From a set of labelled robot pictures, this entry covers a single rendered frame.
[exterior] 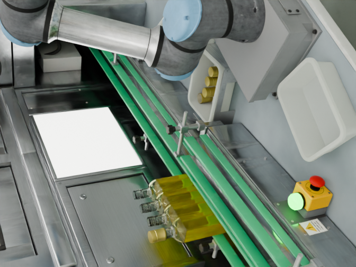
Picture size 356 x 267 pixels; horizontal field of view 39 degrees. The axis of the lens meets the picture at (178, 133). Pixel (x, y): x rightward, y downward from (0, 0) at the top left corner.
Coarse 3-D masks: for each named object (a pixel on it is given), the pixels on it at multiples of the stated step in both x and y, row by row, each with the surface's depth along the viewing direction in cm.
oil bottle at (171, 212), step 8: (192, 200) 150; (200, 200) 151; (168, 208) 146; (176, 208) 147; (184, 208) 147; (192, 208) 148; (200, 208) 148; (208, 208) 149; (168, 216) 145; (176, 216) 144; (168, 224) 145
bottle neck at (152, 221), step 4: (152, 216) 145; (156, 216) 145; (160, 216) 145; (164, 216) 145; (148, 220) 145; (152, 220) 143; (156, 220) 144; (160, 220) 144; (164, 220) 145; (148, 224) 145; (152, 224) 144; (156, 224) 144; (160, 224) 145
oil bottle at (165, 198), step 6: (192, 186) 156; (162, 192) 152; (168, 192) 152; (174, 192) 152; (180, 192) 153; (186, 192) 153; (192, 192) 154; (198, 192) 154; (156, 198) 151; (162, 198) 150; (168, 198) 150; (174, 198) 150; (180, 198) 151; (186, 198) 151; (192, 198) 152; (198, 198) 152; (162, 204) 148; (168, 204) 148; (162, 210) 149
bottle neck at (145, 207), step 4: (140, 204) 149; (144, 204) 148; (148, 204) 148; (152, 204) 149; (156, 204) 149; (140, 208) 149; (144, 208) 148; (148, 208) 148; (152, 208) 148; (156, 208) 149; (144, 212) 148
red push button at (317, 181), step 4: (312, 176) 130; (316, 176) 130; (312, 180) 129; (316, 180) 129; (320, 180) 129; (312, 184) 129; (316, 184) 128; (320, 184) 128; (324, 184) 129; (316, 188) 130
